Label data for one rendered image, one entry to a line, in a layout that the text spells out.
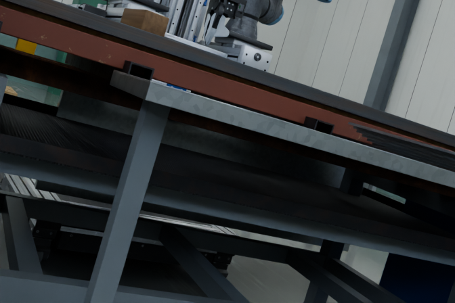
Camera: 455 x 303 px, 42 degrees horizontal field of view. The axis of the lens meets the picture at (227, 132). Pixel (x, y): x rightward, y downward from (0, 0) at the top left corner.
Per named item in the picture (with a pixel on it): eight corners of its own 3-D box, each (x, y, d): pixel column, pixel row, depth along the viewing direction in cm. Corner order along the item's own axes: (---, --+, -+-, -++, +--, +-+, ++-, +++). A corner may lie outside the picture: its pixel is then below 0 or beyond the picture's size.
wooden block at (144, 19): (163, 40, 129) (170, 18, 129) (139, 32, 126) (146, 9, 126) (140, 36, 139) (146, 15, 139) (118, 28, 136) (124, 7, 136)
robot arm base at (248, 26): (216, 30, 256) (223, 9, 256) (244, 41, 264) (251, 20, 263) (233, 32, 243) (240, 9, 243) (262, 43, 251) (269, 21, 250)
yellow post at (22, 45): (29, 70, 165) (48, 3, 165) (11, 64, 163) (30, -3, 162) (28, 68, 170) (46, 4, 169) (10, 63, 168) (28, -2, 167)
